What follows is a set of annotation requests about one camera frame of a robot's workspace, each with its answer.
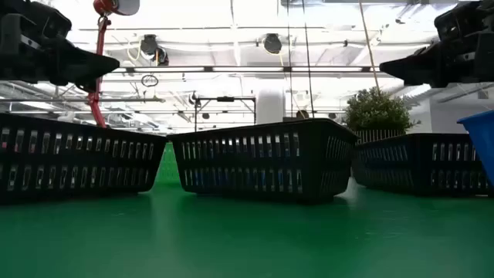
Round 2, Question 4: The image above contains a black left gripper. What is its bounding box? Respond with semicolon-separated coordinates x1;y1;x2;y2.
0;11;121;93

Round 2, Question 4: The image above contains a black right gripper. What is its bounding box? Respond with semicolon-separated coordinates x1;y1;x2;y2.
379;30;494;89

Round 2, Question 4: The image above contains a black slotted plastic basket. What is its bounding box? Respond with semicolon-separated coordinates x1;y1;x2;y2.
167;117;359;205
0;111;168;205
350;132;492;197

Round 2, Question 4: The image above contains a green slotted plastic basket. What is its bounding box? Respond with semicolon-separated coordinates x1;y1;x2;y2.
154;141;181;185

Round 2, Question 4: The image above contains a potted plant in striped pot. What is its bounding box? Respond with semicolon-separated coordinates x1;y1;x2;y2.
344;86;422;144

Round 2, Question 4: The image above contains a yellow slanted pole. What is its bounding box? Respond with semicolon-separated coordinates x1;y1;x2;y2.
357;0;382;94

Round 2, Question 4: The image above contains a blue slotted plastic basket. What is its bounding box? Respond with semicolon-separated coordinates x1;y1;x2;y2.
456;110;494;187

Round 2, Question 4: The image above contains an overhead LED light bar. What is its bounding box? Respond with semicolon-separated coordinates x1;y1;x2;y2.
110;65;381;74

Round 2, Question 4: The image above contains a white round pillar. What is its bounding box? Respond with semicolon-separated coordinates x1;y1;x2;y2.
256;86;286;125

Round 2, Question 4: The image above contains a black hanging ring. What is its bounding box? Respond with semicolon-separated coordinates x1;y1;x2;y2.
140;73;160;88

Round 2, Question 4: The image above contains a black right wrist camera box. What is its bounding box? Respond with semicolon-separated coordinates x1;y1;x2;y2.
434;0;494;42

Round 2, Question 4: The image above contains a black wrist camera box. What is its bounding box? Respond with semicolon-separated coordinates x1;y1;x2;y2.
0;0;73;42
434;0;494;42

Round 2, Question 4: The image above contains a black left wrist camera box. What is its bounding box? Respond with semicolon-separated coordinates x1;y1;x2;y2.
0;0;73;42

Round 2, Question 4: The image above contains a small black ceiling cable reel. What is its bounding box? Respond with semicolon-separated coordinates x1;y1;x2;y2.
153;46;170;66

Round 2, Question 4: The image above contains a thin black hanging cable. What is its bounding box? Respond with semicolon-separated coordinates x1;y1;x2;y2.
301;0;316;119
286;0;293;119

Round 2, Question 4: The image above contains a black metal frame stand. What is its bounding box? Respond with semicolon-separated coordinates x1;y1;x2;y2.
194;95;258;133

